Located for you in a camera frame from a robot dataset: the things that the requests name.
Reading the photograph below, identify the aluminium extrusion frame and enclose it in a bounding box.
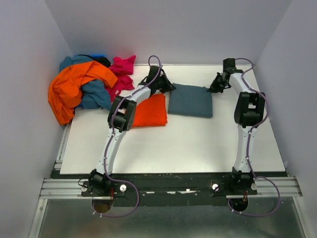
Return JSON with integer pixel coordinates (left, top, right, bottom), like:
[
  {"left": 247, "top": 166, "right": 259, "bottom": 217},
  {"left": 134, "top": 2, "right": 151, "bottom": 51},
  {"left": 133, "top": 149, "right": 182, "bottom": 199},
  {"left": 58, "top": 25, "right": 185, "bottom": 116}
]
[{"left": 30, "top": 116, "right": 305, "bottom": 238}]

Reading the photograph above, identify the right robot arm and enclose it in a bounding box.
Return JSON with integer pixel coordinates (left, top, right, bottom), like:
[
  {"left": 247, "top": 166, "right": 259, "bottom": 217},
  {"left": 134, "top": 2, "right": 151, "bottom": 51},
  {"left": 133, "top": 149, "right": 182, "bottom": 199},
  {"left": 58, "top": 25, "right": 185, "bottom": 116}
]
[{"left": 208, "top": 58, "right": 267, "bottom": 190}]

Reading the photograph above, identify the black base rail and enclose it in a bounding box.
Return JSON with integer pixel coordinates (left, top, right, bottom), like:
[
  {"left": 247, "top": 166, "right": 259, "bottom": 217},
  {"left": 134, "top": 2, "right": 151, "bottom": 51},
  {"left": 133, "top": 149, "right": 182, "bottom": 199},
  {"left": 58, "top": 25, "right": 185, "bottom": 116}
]
[{"left": 81, "top": 172, "right": 257, "bottom": 207}]

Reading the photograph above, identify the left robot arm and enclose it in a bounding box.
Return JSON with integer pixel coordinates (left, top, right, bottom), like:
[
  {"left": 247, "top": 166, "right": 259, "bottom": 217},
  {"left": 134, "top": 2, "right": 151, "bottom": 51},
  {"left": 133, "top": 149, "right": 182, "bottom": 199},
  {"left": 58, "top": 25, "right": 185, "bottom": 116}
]
[{"left": 88, "top": 64, "right": 176, "bottom": 193}]

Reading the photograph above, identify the black garment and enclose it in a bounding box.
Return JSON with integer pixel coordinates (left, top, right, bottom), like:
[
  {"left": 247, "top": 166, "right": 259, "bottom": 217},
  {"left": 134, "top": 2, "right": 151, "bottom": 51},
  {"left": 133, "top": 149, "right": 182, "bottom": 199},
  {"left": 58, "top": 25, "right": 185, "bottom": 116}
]
[{"left": 96, "top": 57, "right": 111, "bottom": 68}]

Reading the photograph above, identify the orange t-shirt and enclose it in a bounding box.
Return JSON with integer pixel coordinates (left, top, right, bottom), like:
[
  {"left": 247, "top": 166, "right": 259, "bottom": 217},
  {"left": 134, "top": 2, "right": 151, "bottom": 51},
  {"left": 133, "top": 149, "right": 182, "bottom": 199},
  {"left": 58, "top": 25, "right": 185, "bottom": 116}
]
[
  {"left": 132, "top": 93, "right": 167, "bottom": 128},
  {"left": 48, "top": 61, "right": 117, "bottom": 125}
]

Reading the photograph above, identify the crumpled orange t-shirt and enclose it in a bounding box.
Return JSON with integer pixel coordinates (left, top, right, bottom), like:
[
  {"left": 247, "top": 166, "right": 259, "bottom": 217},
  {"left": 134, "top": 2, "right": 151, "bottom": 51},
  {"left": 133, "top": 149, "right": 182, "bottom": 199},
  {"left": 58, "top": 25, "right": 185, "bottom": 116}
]
[{"left": 48, "top": 61, "right": 117, "bottom": 125}]

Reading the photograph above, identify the magenta t-shirt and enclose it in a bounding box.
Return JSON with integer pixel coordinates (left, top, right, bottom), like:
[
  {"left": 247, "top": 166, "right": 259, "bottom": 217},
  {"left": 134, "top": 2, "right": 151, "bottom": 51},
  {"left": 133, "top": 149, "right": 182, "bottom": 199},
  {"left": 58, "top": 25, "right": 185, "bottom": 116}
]
[{"left": 107, "top": 55, "right": 136, "bottom": 102}]

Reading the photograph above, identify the teal blue t-shirt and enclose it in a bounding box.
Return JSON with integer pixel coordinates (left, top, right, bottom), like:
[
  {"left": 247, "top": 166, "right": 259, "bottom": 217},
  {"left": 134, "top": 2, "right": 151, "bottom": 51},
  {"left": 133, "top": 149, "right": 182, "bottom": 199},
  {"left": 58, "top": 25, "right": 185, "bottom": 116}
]
[{"left": 59, "top": 55, "right": 111, "bottom": 110}]

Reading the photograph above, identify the grey-blue t-shirt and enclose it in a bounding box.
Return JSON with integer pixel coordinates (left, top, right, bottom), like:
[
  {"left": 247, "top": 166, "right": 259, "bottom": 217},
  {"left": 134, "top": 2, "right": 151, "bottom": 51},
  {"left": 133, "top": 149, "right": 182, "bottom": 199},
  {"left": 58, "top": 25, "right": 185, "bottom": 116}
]
[{"left": 168, "top": 84, "right": 213, "bottom": 119}]

